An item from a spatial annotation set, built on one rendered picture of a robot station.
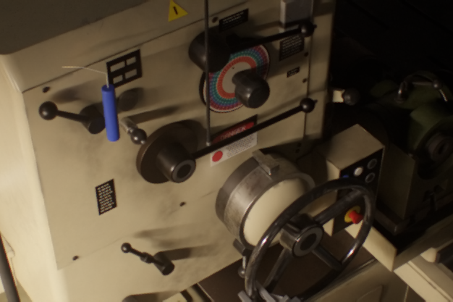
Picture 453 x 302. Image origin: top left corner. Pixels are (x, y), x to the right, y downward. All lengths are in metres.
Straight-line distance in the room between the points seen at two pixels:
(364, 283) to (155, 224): 1.14
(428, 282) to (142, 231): 1.10
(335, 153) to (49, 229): 0.75
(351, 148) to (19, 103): 0.92
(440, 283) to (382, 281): 0.34
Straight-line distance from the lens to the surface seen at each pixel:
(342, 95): 2.19
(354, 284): 2.99
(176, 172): 1.86
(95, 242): 1.98
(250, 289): 2.01
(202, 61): 1.76
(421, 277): 2.85
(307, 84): 2.09
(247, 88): 1.84
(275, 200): 2.07
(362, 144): 2.27
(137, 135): 1.75
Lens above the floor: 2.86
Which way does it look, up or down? 43 degrees down
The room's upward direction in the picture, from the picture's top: straight up
